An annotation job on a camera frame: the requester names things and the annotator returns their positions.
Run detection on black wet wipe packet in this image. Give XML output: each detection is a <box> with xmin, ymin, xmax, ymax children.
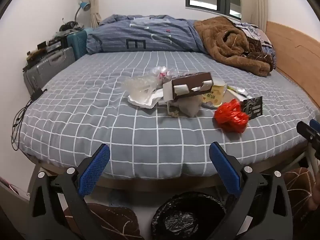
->
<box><xmin>240</xmin><ymin>96</ymin><xmax>263</xmax><ymax>120</ymax></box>

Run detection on yellow yogurt cup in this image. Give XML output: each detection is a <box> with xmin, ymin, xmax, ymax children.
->
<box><xmin>202</xmin><ymin>77</ymin><xmax>227</xmax><ymax>108</ymax></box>

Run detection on brown cardboard box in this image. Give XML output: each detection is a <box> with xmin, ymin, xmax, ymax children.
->
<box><xmin>163</xmin><ymin>72</ymin><xmax>213</xmax><ymax>102</ymax></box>

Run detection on white tissue paper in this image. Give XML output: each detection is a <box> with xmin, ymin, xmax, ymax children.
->
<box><xmin>127</xmin><ymin>88</ymin><xmax>166</xmax><ymax>109</ymax></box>

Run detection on clear bubble wrap bag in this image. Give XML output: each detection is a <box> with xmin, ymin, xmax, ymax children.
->
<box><xmin>122</xmin><ymin>75</ymin><xmax>158</xmax><ymax>98</ymax></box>

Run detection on yellow white snack wrapper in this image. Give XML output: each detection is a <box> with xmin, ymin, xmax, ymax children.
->
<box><xmin>227</xmin><ymin>85</ymin><xmax>249</xmax><ymax>98</ymax></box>

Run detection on white drawstring pouch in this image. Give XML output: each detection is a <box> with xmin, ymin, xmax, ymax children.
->
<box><xmin>167</xmin><ymin>95</ymin><xmax>202</xmax><ymax>118</ymax></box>

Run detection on clear plastic bag red print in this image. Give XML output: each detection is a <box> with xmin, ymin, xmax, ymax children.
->
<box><xmin>151</xmin><ymin>66</ymin><xmax>178</xmax><ymax>86</ymax></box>

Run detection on black lined trash bin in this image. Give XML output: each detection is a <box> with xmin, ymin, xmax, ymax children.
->
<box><xmin>151</xmin><ymin>191</ymin><xmax>226</xmax><ymax>239</ymax></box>

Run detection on wooden headboard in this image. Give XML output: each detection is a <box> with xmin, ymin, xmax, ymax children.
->
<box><xmin>266</xmin><ymin>21</ymin><xmax>320</xmax><ymax>106</ymax></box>

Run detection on grey checked bed mattress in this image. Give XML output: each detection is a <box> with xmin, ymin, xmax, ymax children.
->
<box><xmin>19</xmin><ymin>51</ymin><xmax>319</xmax><ymax>179</ymax></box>

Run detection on patterned pillow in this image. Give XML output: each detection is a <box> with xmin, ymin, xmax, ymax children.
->
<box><xmin>233</xmin><ymin>22</ymin><xmax>277</xmax><ymax>69</ymax></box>

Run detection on brown fleece blanket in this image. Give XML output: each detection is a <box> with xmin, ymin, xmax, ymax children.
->
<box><xmin>194</xmin><ymin>16</ymin><xmax>273</xmax><ymax>77</ymax></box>

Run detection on grey hard suitcase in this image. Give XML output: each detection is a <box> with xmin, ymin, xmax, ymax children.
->
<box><xmin>23</xmin><ymin>47</ymin><xmax>75</xmax><ymax>95</ymax></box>

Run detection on clutter on suitcases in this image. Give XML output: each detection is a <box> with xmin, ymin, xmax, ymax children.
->
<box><xmin>22</xmin><ymin>21</ymin><xmax>84</xmax><ymax>72</ymax></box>

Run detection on teal suitcase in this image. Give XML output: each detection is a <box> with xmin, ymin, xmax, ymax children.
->
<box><xmin>67</xmin><ymin>28</ymin><xmax>93</xmax><ymax>61</ymax></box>

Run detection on blue striped duvet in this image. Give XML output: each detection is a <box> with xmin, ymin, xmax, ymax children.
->
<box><xmin>86</xmin><ymin>14</ymin><xmax>207</xmax><ymax>54</ymax></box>

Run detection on blue desk lamp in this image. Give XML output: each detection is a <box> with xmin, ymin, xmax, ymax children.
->
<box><xmin>74</xmin><ymin>1</ymin><xmax>91</xmax><ymax>27</ymax></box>

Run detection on beige curtain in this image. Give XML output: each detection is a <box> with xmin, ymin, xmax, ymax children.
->
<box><xmin>89</xmin><ymin>0</ymin><xmax>101</xmax><ymax>28</ymax></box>

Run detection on wooden bed frame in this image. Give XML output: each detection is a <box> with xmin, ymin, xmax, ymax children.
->
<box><xmin>35</xmin><ymin>139</ymin><xmax>311</xmax><ymax>193</ymax></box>

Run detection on black charger cable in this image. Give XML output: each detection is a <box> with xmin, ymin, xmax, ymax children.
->
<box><xmin>10</xmin><ymin>87</ymin><xmax>48</xmax><ymax>151</ymax></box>

